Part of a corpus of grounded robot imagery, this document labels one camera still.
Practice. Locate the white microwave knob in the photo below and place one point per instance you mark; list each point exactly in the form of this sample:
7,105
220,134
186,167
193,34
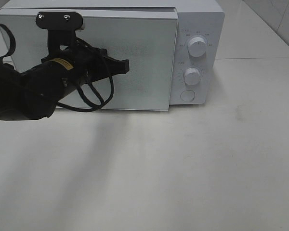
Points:
197,46
192,76

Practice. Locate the round white door button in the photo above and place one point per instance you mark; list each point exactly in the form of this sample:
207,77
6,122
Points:
187,95

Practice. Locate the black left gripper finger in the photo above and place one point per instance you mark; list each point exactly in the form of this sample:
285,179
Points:
107,66

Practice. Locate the white microwave door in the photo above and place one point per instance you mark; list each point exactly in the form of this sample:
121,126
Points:
144,36

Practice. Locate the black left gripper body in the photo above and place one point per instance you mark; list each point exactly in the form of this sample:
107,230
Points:
71,61

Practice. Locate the upper white microwave knob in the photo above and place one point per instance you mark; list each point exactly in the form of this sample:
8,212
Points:
197,46

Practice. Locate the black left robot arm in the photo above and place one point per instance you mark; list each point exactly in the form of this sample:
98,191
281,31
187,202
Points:
22,98

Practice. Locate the lower white microwave knob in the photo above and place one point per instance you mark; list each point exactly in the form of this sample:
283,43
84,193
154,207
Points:
192,76

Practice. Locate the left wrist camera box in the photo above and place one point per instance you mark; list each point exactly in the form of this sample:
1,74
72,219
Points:
59,20

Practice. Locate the white microwave oven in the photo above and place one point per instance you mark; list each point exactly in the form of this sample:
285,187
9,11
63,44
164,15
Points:
195,17

